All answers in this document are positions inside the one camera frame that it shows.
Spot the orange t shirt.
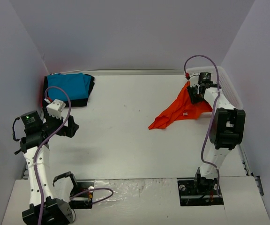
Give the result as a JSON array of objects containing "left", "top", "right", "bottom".
[{"left": 148, "top": 82, "right": 212, "bottom": 130}]

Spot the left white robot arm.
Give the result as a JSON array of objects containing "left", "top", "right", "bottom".
[{"left": 15, "top": 111, "right": 79, "bottom": 225}]

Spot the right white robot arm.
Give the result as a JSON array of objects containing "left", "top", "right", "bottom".
[{"left": 186, "top": 72, "right": 246, "bottom": 194}]

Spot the white plastic basket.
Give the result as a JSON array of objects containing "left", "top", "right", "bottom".
[{"left": 186, "top": 66, "right": 243, "bottom": 109}]

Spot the black folded t shirt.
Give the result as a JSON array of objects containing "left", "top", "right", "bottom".
[{"left": 42, "top": 74, "right": 96, "bottom": 109}]

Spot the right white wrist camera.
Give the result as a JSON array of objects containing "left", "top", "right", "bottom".
[{"left": 188, "top": 73, "right": 199, "bottom": 86}]

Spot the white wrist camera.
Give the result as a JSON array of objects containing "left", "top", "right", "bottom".
[
  {"left": 46, "top": 99, "right": 66, "bottom": 120},
  {"left": 188, "top": 73, "right": 199, "bottom": 86}
]

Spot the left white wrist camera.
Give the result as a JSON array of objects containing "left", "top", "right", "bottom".
[{"left": 46, "top": 99, "right": 66, "bottom": 120}]

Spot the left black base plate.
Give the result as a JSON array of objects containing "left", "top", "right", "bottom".
[{"left": 69, "top": 180, "right": 94, "bottom": 210}]

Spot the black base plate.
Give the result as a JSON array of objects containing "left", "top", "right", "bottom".
[
  {"left": 69, "top": 180, "right": 94, "bottom": 210},
  {"left": 177, "top": 179, "right": 224, "bottom": 207}
]

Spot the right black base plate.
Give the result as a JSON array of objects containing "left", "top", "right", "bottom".
[{"left": 177, "top": 179, "right": 224, "bottom": 207}]

